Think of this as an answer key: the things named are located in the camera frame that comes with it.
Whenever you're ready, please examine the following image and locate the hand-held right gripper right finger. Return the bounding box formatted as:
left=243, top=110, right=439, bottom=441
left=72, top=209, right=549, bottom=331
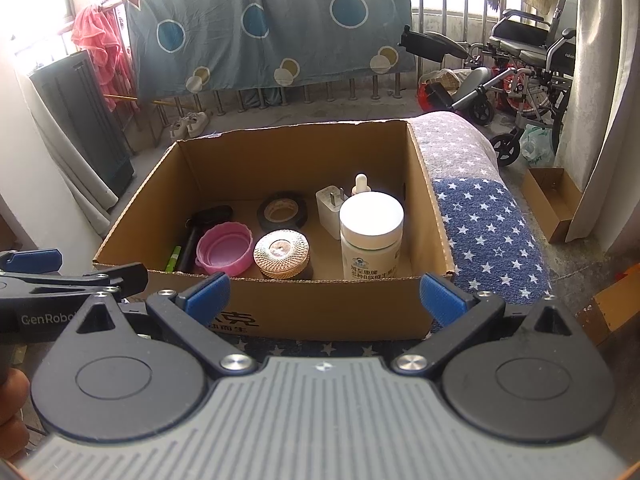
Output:
left=392, top=272, right=576, bottom=377

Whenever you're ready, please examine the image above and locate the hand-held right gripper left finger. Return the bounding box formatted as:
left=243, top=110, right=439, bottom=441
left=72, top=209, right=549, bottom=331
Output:
left=60, top=271, right=257, bottom=377

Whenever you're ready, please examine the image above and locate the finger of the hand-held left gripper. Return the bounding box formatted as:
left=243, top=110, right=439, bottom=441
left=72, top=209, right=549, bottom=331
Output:
left=0, top=248, right=63, bottom=277
left=20, top=262, right=150, bottom=297

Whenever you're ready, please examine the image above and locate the pink plastic lid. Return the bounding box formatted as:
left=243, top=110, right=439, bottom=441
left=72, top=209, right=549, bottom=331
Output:
left=195, top=220, right=255, bottom=277

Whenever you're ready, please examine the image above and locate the rose gold patterned jar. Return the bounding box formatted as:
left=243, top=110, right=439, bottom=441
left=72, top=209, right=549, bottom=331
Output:
left=253, top=228, right=314, bottom=281

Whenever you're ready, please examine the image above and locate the white supplement bottle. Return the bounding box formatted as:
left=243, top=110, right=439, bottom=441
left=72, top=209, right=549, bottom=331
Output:
left=338, top=192, right=405, bottom=281

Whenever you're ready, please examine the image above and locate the large cardboard box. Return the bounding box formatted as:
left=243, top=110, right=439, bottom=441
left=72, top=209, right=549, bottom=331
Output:
left=92, top=118, right=457, bottom=342

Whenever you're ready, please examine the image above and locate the black tape roll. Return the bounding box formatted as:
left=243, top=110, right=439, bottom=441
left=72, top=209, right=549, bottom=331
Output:
left=256, top=190, right=309, bottom=234

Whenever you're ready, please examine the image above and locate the white power adapter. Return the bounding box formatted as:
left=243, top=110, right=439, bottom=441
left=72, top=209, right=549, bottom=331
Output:
left=315, top=184, right=354, bottom=241

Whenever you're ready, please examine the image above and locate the person's left hand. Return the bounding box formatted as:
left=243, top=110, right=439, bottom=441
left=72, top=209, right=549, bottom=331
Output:
left=0, top=367, right=32, bottom=464

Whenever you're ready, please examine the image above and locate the blue star-print sofa cover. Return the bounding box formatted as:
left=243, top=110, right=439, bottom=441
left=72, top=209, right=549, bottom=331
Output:
left=225, top=109, right=554, bottom=357

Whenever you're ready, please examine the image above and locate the dark grey slatted panel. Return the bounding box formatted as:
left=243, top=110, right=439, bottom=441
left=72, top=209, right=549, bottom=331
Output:
left=28, top=51, right=136, bottom=201

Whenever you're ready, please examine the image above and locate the small empty cardboard box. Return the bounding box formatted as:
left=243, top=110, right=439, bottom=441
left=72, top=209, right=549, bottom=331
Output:
left=521, top=165, right=584, bottom=245

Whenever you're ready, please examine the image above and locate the orange-brown cardboard carton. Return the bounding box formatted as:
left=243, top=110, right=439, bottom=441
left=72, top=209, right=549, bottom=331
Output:
left=574, top=269, right=640, bottom=346

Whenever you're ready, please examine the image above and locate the yellow pole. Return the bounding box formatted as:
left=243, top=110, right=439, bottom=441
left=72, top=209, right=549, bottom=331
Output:
left=102, top=92, right=176, bottom=109

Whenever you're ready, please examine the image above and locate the green and white plastic bag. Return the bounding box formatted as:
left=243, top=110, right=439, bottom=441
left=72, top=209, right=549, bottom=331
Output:
left=519, top=123, right=556, bottom=169

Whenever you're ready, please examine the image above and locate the red plastic bag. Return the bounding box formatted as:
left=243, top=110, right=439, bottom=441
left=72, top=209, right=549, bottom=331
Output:
left=417, top=82, right=451, bottom=111

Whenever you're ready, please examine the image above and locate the folded grey-seat wheelchair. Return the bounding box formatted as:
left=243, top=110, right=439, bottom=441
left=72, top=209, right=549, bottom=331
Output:
left=398, top=25, right=531, bottom=126

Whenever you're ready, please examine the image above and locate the beige woven bag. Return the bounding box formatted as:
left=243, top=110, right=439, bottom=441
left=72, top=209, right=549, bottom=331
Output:
left=418, top=68, right=474, bottom=92

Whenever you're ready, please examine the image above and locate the pink hanging cloth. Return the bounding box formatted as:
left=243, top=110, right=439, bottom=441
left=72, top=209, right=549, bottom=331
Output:
left=70, top=0, right=134, bottom=111

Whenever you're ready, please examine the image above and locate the white curtain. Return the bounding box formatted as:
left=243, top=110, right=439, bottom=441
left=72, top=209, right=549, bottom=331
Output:
left=550, top=0, right=640, bottom=257

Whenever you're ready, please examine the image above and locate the blue sheet with circles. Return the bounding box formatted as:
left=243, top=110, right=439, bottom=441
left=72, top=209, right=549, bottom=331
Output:
left=122, top=0, right=419, bottom=99

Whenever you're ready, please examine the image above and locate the black and silver wheelchair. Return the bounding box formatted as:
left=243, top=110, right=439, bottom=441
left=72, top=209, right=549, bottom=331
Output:
left=467, top=0, right=581, bottom=169

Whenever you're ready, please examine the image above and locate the black handled tool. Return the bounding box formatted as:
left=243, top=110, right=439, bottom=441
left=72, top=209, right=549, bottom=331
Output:
left=176, top=205, right=234, bottom=274

